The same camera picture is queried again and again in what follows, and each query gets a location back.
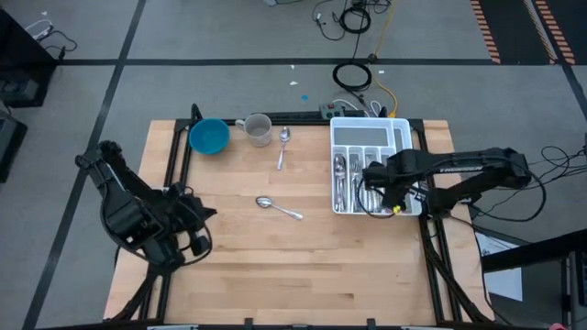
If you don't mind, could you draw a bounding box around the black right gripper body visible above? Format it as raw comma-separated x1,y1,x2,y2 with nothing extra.
361,149,430,208

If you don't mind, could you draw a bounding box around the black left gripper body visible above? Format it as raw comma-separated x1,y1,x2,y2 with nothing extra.
158,181,213,258

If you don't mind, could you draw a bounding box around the white cutlery tray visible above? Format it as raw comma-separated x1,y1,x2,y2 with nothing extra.
328,116,424,217

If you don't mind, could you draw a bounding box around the silver spoon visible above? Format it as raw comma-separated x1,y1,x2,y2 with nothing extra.
335,158,349,214
333,155,346,212
337,158,349,213
333,155,344,213
334,154,347,212
255,196,305,222
276,126,293,171

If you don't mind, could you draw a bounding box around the blue bowl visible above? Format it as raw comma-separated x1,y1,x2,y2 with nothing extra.
188,117,231,156

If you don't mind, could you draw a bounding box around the grey power strip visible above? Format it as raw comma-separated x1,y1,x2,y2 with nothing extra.
318,103,346,119

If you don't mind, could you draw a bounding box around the grey patterned mug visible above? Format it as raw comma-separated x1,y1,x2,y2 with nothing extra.
234,113,273,149

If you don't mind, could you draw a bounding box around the white paper sheet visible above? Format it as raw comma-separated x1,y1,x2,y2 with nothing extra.
474,231,524,303

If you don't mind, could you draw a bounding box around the black desk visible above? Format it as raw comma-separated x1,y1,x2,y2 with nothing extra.
481,227,587,330

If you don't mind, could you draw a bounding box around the black box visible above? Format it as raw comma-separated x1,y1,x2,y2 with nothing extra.
0,114,28,184

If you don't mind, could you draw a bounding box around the black cabinet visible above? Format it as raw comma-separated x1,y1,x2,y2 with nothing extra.
0,8,59,109

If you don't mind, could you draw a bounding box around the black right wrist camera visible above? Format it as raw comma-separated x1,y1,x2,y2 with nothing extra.
361,167,390,188

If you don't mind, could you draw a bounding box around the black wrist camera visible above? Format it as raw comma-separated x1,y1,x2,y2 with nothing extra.
190,233,212,257
361,167,390,188

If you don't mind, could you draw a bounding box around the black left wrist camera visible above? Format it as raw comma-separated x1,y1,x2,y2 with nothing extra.
190,233,212,257

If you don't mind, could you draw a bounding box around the white power cable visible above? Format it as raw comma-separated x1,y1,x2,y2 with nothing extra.
332,98,382,118

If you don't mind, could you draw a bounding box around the thick black cable coil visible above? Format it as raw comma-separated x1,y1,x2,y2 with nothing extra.
331,61,373,93

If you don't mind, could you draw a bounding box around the black hanging cable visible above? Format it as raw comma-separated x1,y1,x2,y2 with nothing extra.
350,0,371,63

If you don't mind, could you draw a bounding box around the yellow cable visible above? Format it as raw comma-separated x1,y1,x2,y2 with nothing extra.
371,0,399,118

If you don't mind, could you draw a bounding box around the thin black cable coil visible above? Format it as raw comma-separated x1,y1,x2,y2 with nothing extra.
338,5,371,35

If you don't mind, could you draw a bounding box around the black cable bundle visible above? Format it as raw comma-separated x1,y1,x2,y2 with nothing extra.
474,144,587,224

